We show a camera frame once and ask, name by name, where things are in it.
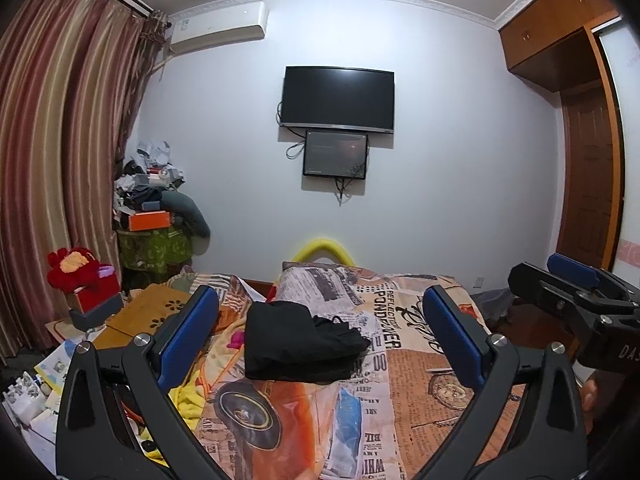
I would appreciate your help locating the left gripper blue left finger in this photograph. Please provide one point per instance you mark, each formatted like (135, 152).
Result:
(182, 336)

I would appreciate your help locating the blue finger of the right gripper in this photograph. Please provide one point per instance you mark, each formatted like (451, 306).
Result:
(573, 271)

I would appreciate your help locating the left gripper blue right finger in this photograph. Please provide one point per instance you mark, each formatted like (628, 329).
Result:
(460, 336)

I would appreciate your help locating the black zip hoodie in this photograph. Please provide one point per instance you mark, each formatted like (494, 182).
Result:
(284, 342)

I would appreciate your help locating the pile of clutter clothes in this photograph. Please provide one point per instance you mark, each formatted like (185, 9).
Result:
(146, 173)

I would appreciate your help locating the person's right hand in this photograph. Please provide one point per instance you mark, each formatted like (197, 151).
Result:
(589, 401)

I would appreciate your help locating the yellow cloth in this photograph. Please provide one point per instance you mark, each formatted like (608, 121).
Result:
(189, 398)

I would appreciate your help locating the wooden door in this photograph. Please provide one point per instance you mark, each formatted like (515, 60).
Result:
(589, 176)

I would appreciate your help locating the newspaper print bed quilt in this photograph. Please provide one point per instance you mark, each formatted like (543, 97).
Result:
(385, 422)

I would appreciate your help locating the red gift box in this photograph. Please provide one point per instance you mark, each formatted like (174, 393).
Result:
(91, 306)

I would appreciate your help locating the orange shoe box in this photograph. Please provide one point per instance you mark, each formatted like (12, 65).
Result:
(148, 221)

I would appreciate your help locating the red plush toy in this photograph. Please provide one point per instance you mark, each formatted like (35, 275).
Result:
(72, 268)

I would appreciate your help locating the wooden overhead cabinet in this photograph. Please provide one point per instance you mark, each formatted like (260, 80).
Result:
(548, 44)

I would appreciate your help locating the striped red curtain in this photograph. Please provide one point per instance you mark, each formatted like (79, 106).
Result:
(73, 73)

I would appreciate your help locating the white air conditioner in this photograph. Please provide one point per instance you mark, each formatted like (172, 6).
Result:
(247, 22)

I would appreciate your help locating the small wall monitor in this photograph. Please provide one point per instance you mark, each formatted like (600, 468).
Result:
(337, 155)

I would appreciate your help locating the black wall television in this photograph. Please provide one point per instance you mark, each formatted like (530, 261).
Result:
(326, 97)

